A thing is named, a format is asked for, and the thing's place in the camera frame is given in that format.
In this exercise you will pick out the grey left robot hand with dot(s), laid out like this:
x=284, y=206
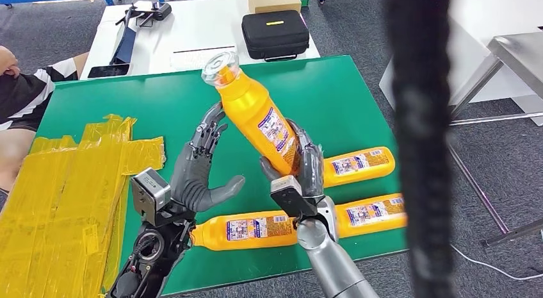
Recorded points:
x=191, y=181

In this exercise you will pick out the person's hand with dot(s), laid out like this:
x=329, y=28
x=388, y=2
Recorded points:
x=8, y=62

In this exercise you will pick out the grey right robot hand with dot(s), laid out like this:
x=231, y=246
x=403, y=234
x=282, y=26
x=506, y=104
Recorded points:
x=312, y=168

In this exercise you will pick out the orange bottle clear cap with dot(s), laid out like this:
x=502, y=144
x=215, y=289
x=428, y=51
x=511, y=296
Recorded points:
x=373, y=228
x=246, y=105
x=212, y=236
x=379, y=171

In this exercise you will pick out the person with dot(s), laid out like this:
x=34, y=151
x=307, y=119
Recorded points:
x=25, y=96

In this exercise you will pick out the green table mat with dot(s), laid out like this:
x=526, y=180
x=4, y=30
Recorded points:
x=322, y=96

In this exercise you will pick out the black tablet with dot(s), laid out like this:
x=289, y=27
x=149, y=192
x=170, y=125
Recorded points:
x=108, y=71

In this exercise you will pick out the navy blue bar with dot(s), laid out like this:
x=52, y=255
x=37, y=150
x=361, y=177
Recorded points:
x=125, y=45

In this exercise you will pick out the black carrying case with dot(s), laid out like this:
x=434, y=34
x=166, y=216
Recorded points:
x=275, y=37

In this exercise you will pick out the yellow tape patch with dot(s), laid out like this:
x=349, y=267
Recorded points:
x=55, y=202

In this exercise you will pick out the white table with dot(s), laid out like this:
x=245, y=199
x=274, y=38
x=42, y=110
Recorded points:
x=195, y=24

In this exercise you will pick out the cardboard box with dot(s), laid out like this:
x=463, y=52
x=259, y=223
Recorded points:
x=273, y=1

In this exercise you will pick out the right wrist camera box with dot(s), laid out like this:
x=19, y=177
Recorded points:
x=290, y=198

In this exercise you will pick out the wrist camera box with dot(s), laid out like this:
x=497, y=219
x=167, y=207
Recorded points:
x=290, y=198
x=148, y=194

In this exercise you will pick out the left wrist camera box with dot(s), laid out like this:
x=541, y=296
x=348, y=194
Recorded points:
x=148, y=194

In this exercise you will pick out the steel table frame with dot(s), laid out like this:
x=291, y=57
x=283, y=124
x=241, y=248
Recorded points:
x=517, y=50

